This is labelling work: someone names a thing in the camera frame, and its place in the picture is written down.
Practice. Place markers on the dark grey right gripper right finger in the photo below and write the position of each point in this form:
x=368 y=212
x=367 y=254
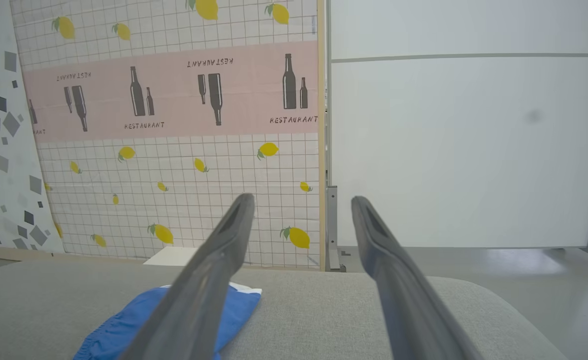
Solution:
x=409 y=300

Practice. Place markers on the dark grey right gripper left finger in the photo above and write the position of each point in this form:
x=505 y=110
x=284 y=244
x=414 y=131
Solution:
x=198 y=290

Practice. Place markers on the blue shorts with white stripe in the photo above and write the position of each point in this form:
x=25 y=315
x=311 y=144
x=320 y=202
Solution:
x=118 y=332

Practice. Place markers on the small white flat box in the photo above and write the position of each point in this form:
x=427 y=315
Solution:
x=171 y=256

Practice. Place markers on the lemon print grid board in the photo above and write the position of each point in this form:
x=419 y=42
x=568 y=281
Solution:
x=173 y=165

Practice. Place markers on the white partition panel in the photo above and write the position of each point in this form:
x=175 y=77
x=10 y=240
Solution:
x=469 y=150

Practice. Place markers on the white board with grey diamonds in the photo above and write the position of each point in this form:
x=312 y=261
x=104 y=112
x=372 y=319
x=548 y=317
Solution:
x=3 y=150

